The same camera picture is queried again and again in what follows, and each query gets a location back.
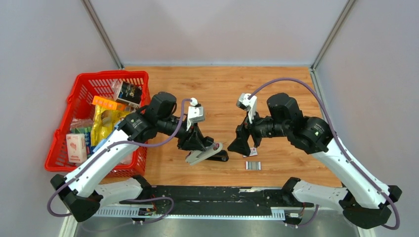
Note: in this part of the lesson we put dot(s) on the orange block in basket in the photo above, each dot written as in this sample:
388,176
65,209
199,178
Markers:
108,104

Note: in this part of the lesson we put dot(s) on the strip of staples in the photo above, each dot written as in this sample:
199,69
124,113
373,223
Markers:
253,165

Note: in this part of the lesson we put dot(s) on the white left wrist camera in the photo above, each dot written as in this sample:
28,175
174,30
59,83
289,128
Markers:
196,113

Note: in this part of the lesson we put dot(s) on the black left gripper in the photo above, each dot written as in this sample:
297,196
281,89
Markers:
192,139

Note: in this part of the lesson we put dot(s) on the small staple box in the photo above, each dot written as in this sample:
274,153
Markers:
253,152

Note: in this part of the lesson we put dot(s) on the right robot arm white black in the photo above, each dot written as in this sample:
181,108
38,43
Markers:
363,199

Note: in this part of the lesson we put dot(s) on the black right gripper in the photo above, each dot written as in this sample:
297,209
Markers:
240,144

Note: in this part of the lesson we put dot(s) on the green box in basket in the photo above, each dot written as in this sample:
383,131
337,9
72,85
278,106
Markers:
87,137

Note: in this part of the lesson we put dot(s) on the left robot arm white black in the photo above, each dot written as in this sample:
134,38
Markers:
81,190

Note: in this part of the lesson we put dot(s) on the white pink sponge box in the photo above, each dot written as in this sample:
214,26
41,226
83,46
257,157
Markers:
76,149

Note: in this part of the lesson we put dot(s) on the red plastic basket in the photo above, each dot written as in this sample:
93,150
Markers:
79,106

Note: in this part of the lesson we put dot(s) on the black box in basket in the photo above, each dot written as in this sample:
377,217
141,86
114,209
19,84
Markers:
127,93

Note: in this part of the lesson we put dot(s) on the yellow snack bag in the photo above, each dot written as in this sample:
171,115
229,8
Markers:
104,121

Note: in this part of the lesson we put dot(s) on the black stapler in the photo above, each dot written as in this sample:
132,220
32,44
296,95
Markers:
221,156

